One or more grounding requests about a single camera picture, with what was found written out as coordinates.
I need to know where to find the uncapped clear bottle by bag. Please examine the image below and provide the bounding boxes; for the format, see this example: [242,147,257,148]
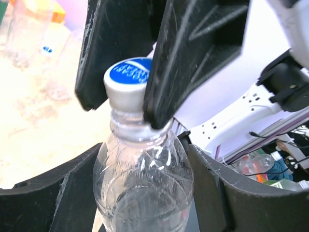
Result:
[5,0,55,69]

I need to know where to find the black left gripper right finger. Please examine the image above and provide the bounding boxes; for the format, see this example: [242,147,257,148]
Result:
[188,145,309,232]

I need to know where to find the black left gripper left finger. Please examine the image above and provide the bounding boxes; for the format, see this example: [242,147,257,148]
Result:
[0,144,101,232]

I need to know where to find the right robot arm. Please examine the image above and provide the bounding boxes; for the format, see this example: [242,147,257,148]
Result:
[75,0,309,151]

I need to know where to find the blue Pocari Sweat cap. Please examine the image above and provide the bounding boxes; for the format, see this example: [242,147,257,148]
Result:
[103,57,152,113]

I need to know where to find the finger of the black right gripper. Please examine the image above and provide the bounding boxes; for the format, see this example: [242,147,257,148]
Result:
[75,0,166,111]
[143,0,250,130]

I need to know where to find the orange candy box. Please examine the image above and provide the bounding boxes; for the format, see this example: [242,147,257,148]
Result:
[28,0,66,24]

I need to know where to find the white bottle cap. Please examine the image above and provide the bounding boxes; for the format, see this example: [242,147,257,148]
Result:
[40,46,53,57]

